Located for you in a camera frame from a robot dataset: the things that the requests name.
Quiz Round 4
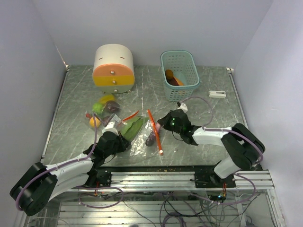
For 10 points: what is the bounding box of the green fake leafy vegetable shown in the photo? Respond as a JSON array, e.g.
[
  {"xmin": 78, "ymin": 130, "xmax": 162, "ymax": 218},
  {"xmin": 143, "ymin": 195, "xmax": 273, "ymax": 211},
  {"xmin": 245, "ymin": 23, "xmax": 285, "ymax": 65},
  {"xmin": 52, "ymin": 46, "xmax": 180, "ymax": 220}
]
[{"xmin": 120, "ymin": 116, "xmax": 148, "ymax": 142}]

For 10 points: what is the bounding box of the zip bag with fake food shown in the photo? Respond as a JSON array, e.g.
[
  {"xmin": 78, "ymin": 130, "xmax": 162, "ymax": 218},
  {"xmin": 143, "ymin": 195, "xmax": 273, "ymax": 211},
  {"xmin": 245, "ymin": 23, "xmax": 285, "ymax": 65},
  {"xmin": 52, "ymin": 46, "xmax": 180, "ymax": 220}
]
[{"xmin": 127, "ymin": 109, "xmax": 164, "ymax": 157}]

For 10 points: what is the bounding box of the purple fake eggplant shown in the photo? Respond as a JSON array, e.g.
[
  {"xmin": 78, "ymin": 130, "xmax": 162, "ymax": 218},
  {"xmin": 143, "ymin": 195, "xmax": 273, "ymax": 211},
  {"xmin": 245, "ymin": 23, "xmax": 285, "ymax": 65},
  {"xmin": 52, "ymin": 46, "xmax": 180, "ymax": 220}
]
[{"xmin": 145, "ymin": 124, "xmax": 161, "ymax": 147}]

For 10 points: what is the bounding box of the orange pumpkin slice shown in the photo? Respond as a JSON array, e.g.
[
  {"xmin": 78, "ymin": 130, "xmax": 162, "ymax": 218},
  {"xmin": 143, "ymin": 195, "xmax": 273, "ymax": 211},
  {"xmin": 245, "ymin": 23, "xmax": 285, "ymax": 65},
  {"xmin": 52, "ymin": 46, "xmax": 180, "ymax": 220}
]
[{"xmin": 168, "ymin": 77, "xmax": 184, "ymax": 86}]

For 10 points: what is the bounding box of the zip bag with fruit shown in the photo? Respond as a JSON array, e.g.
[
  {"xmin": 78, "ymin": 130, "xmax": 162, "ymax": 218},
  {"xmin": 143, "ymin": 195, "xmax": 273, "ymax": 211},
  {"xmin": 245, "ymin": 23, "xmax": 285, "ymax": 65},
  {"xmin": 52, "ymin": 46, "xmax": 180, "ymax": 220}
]
[{"xmin": 85, "ymin": 94, "xmax": 140, "ymax": 130}]

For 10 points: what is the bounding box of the small orange fake food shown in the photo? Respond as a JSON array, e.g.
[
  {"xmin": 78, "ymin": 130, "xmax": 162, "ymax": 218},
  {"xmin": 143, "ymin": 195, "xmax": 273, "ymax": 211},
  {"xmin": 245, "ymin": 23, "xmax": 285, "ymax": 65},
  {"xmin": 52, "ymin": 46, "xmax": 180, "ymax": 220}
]
[{"xmin": 165, "ymin": 70, "xmax": 174, "ymax": 80}]

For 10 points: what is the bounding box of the light blue plastic basket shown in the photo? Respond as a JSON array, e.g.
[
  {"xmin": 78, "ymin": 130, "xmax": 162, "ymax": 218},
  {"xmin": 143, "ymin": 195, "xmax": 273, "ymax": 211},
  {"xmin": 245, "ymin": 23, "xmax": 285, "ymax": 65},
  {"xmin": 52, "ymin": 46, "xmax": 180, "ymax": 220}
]
[{"xmin": 160, "ymin": 50, "xmax": 200, "ymax": 102}]

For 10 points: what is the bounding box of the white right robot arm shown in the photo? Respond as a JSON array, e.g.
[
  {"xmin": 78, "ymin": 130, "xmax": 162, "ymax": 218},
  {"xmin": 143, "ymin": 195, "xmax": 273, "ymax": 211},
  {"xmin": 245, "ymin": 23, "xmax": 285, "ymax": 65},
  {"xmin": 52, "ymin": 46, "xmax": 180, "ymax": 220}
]
[{"xmin": 157, "ymin": 109, "xmax": 266, "ymax": 187}]

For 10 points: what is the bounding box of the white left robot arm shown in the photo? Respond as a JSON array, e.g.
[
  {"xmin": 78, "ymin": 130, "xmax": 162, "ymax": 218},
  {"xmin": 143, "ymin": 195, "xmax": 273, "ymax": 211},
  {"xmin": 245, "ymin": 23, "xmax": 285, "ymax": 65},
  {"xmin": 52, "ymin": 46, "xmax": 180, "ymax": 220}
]
[{"xmin": 9, "ymin": 131, "xmax": 131, "ymax": 216}]

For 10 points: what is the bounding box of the small white device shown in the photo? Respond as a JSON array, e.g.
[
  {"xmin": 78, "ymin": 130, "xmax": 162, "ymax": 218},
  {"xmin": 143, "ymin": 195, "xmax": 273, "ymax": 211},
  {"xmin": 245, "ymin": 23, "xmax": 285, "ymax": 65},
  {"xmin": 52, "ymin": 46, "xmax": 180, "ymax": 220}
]
[{"xmin": 209, "ymin": 90, "xmax": 226, "ymax": 99}]

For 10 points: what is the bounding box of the round three-drawer cabinet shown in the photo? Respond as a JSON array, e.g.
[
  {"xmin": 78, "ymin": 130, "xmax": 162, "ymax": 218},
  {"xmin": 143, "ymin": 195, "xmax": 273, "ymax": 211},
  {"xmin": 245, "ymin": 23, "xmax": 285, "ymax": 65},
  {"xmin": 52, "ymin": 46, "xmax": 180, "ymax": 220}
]
[{"xmin": 92, "ymin": 44, "xmax": 135, "ymax": 94}]

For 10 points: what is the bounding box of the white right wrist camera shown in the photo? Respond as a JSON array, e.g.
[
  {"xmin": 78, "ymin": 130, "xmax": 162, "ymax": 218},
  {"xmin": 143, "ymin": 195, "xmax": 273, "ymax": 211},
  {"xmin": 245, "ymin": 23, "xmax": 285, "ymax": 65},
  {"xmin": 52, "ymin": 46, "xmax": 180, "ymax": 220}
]
[{"xmin": 177, "ymin": 102, "xmax": 188, "ymax": 113}]

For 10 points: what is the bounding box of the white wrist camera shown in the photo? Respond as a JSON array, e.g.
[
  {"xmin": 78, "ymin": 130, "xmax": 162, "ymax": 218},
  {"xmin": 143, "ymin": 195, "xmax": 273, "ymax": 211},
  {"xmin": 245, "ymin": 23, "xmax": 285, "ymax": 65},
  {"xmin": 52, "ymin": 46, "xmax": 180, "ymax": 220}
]
[
  {"xmin": 177, "ymin": 102, "xmax": 188, "ymax": 113},
  {"xmin": 102, "ymin": 121, "xmax": 118, "ymax": 135}
]

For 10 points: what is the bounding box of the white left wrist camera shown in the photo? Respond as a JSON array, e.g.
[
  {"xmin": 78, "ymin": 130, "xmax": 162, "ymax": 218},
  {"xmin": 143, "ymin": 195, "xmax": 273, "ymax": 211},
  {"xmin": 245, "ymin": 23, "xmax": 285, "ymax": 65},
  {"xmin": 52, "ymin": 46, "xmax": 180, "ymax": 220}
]
[{"xmin": 102, "ymin": 121, "xmax": 118, "ymax": 135}]

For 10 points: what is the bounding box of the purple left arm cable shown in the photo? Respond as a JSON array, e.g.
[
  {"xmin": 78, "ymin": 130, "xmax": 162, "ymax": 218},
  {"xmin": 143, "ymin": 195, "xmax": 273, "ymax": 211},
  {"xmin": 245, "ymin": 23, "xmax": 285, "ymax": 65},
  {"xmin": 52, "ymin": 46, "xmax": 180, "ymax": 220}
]
[{"xmin": 15, "ymin": 113, "xmax": 99, "ymax": 211}]

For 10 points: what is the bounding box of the aluminium frame rail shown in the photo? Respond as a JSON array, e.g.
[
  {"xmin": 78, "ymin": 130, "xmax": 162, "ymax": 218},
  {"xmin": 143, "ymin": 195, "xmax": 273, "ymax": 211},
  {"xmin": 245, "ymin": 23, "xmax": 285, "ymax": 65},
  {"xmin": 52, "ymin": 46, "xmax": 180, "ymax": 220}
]
[{"xmin": 26, "ymin": 169, "xmax": 273, "ymax": 192}]

